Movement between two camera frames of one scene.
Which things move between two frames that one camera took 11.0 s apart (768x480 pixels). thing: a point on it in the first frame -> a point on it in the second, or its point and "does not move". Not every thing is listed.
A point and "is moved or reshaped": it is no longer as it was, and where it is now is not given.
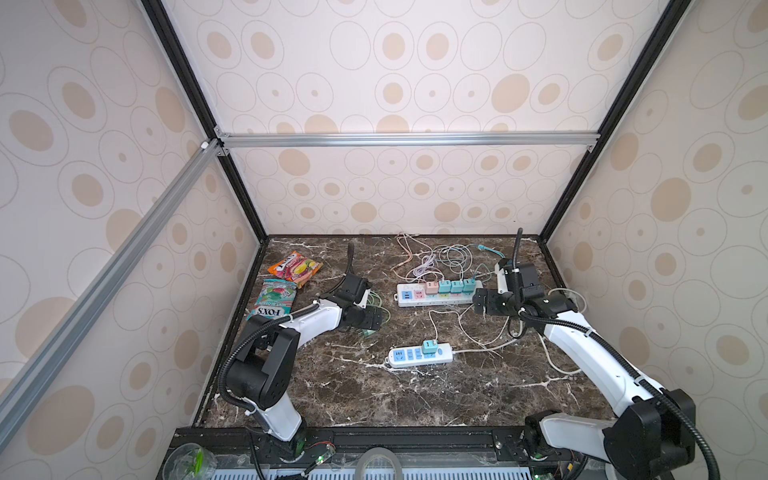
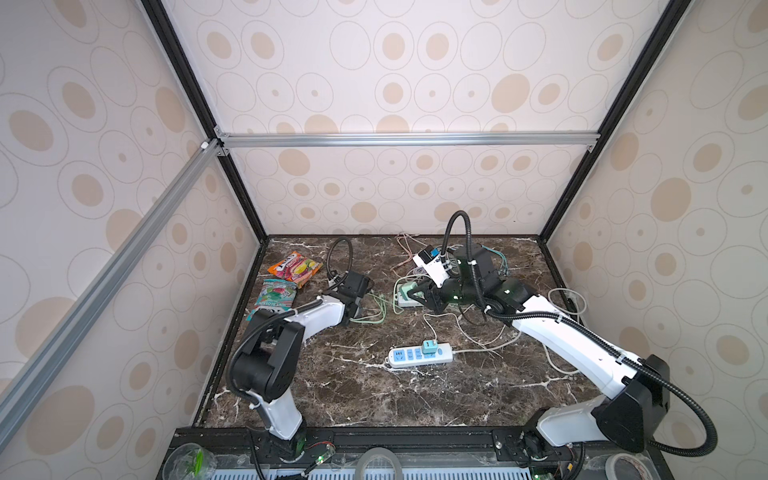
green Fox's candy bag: (276, 299) does not move
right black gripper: (492, 296) -> (430, 293)
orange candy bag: (296, 268) does not move
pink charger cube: (432, 287) is moved or reshaped
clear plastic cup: (190, 461) does not move
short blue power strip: (414, 356) does not move
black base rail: (472, 446) does not move
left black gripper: (368, 323) -> (356, 305)
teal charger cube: (430, 347) does not move
